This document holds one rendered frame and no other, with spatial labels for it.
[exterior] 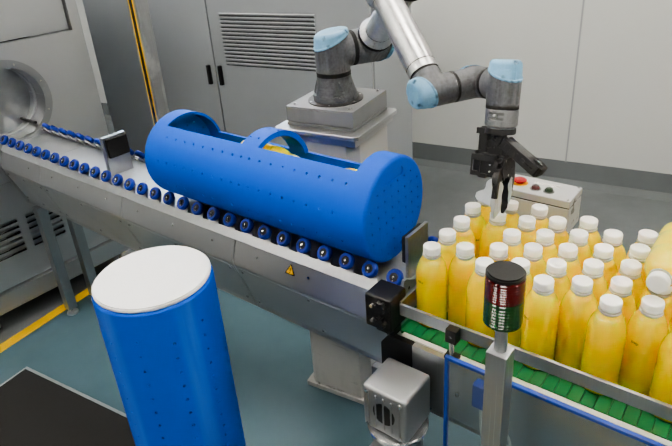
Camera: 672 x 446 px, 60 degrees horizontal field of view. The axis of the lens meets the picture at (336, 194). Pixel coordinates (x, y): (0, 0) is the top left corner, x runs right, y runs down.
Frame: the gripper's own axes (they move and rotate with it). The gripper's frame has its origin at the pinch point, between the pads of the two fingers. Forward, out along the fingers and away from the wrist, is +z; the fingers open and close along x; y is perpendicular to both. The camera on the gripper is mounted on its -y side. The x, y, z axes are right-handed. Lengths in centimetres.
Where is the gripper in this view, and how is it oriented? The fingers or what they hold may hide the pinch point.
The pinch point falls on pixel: (501, 211)
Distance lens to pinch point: 144.8
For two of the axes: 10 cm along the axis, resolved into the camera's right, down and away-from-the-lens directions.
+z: -0.2, 9.6, 2.6
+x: -6.3, 2.0, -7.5
